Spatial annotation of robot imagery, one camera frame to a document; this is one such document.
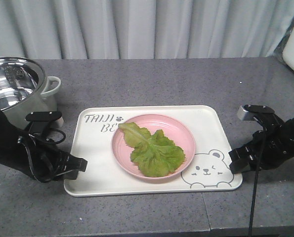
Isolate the cream bear serving tray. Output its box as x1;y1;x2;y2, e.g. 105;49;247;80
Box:
64;105;243;197

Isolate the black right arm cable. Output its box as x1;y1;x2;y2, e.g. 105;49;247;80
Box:
248;118;268;237

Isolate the green lettuce leaf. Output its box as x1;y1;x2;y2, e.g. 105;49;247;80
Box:
119;122;186;177

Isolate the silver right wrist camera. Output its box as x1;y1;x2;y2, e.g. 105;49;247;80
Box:
237;104;275;120

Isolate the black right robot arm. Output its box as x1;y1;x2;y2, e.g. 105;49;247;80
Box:
229;113;294;174

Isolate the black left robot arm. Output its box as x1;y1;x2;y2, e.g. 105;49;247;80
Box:
0;110;87;183

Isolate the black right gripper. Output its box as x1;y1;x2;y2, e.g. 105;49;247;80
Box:
229;120;294;174

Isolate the white electric cooking pot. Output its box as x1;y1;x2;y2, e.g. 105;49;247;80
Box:
0;57;61;129

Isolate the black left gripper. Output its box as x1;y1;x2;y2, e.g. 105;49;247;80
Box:
17;132;87;183

